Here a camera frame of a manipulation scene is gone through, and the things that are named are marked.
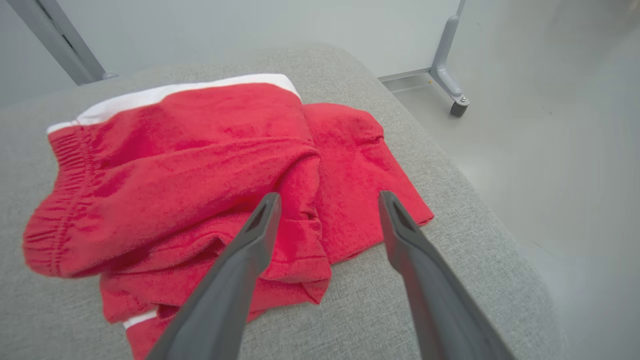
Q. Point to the red jersey with black lettering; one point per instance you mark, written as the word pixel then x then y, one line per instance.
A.
pixel 360 175

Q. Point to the grey wheeled partition stand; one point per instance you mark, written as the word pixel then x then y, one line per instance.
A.
pixel 445 60

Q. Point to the grey metal frame post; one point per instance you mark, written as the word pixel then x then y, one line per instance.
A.
pixel 60 40

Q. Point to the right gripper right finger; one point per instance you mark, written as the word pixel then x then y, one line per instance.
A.
pixel 435 295

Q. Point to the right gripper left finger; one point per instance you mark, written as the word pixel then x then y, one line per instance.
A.
pixel 230 290

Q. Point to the red shorts with white band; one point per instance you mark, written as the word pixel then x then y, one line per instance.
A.
pixel 175 150

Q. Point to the grey fabric sofa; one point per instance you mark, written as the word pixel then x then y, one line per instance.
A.
pixel 450 210

